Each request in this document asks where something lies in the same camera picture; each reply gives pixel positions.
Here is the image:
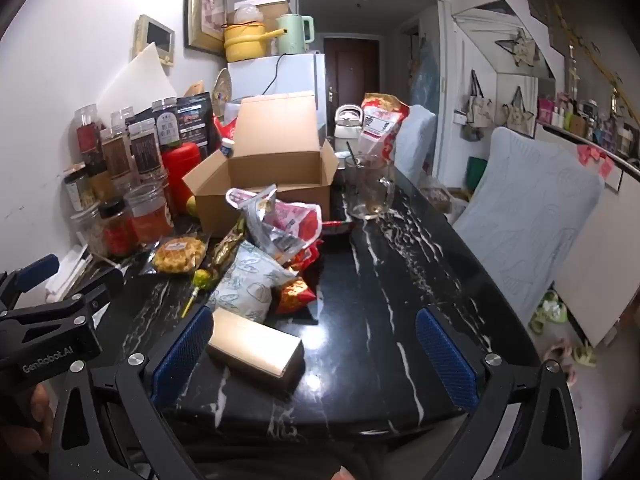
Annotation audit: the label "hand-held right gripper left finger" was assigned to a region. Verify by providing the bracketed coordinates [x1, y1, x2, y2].
[47, 305, 215, 480]

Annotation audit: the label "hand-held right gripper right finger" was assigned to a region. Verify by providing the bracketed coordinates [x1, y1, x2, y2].
[416, 307, 583, 480]

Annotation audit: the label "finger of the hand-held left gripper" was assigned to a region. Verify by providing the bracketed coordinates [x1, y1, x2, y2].
[47, 267, 125, 322]
[0, 254, 61, 307]

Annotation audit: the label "small gold box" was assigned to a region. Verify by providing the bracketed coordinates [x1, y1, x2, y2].
[206, 307, 304, 391]

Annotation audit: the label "green yellow lollipop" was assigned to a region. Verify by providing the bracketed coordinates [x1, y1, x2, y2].
[181, 268, 216, 318]

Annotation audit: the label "clear waffle packet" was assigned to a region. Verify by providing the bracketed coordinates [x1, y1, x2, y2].
[140, 234, 211, 277]

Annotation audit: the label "white green-print snack packet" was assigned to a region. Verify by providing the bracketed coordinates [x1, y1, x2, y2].
[207, 240, 313, 323]

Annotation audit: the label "gold green snack packet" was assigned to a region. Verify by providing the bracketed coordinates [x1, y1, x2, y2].
[207, 215, 248, 281]

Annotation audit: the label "small orange red packet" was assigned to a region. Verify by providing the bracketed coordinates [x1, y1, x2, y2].
[276, 277, 317, 315]

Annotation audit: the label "silver red snack packet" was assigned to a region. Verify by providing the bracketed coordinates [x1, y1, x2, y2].
[240, 200, 323, 266]

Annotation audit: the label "pink silver-edged pouch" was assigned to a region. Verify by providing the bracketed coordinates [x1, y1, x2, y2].
[226, 186, 277, 211]

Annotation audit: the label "brown cardboard box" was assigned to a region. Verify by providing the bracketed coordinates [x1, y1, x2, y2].
[182, 92, 340, 236]

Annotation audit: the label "person's left hand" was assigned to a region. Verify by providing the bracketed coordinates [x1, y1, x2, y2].
[27, 382, 57, 448]

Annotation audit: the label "green slipper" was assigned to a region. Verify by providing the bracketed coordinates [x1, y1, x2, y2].
[570, 342, 598, 367]
[529, 292, 568, 335]

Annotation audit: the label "pink slipper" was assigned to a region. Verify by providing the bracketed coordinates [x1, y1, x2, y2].
[542, 337, 576, 386]

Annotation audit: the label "group of clear plastic jars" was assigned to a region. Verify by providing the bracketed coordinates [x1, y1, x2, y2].
[62, 96, 181, 261]

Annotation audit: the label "red canister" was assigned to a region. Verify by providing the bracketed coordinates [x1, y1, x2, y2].
[161, 142, 202, 211]

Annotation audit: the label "red orange snack packet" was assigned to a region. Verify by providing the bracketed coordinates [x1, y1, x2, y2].
[285, 240, 323, 275]

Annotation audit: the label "white cabinet panel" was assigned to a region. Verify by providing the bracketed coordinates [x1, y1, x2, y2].
[535, 125, 640, 346]

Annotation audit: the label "glass mug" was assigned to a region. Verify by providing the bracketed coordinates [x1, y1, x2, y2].
[344, 154, 396, 221]

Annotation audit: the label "green shopping bag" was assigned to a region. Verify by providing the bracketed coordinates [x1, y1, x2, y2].
[467, 156, 488, 191]

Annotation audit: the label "black coffee pouch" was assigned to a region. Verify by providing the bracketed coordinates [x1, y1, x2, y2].
[176, 91, 213, 158]

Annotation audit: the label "red pouch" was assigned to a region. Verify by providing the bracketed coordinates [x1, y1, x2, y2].
[212, 115, 238, 146]

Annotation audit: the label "white foam board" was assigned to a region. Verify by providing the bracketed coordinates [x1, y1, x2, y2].
[95, 42, 178, 111]

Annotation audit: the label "large red white nut bag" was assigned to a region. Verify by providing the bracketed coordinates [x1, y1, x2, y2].
[359, 92, 411, 161]

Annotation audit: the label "round woven plate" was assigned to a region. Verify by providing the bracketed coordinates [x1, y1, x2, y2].
[212, 67, 233, 106]

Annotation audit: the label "pink sticky notes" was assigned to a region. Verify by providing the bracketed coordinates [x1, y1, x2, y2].
[577, 144, 615, 178]

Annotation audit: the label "white thermos jug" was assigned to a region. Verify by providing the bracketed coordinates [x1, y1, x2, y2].
[333, 104, 363, 153]

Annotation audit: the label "canvas tote bag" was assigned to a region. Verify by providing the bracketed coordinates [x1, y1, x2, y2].
[462, 71, 496, 141]
[502, 86, 536, 136]

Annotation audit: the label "cream intercom screen panel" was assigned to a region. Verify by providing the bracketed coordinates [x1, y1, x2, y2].
[132, 14, 176, 68]

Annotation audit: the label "row of cosmetic bottles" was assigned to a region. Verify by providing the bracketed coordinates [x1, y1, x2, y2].
[537, 92, 640, 158]

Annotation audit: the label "yellow pot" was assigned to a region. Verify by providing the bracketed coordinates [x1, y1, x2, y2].
[222, 21, 288, 63]

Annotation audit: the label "plastic wrapped bundle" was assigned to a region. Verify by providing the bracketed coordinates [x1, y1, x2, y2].
[407, 40, 443, 106]

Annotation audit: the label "white fridge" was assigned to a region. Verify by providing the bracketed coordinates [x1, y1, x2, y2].
[227, 52, 328, 136]

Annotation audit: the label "dark brown door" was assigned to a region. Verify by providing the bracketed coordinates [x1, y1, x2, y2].
[322, 35, 381, 136]

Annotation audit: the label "gold framed picture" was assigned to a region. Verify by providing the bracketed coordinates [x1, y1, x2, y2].
[184, 0, 230, 56]

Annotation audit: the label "clear plastic bag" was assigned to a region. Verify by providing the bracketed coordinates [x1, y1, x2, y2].
[234, 2, 263, 25]

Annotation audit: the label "star shaped hanging bag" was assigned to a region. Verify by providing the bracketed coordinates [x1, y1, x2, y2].
[495, 29, 543, 68]

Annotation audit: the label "green electric kettle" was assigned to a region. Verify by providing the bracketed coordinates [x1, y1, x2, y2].
[276, 13, 316, 56]

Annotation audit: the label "yellow bamboo pole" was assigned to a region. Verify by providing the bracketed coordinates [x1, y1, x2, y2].
[550, 0, 626, 91]

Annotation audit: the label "white staircase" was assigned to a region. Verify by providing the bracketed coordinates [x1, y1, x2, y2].
[452, 0, 640, 81]

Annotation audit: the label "black power cord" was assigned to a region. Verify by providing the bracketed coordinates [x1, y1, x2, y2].
[260, 52, 286, 96]

